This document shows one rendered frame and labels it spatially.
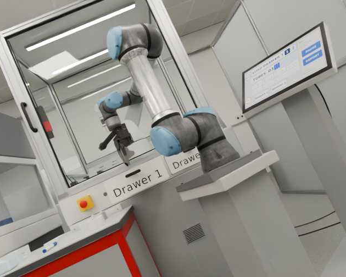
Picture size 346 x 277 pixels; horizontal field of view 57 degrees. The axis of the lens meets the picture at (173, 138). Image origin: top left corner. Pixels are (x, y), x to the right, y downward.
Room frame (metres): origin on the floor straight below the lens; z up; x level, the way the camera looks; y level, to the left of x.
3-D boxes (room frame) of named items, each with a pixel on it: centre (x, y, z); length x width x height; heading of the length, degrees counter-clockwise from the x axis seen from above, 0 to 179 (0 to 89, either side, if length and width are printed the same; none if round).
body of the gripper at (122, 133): (1.61, 0.24, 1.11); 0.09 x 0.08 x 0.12; 115
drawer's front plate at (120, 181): (1.47, 0.23, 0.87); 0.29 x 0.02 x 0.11; 95
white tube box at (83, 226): (1.53, 0.51, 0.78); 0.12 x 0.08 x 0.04; 169
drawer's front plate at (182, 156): (1.81, -0.05, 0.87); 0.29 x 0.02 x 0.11; 95
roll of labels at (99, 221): (1.31, 0.43, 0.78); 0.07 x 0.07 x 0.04
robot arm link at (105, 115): (1.60, 0.24, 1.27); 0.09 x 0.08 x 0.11; 30
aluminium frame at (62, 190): (2.27, 0.26, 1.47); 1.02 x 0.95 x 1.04; 95
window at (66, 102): (1.82, 0.22, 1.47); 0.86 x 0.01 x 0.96; 95
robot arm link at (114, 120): (1.61, 0.25, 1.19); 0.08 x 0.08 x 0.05
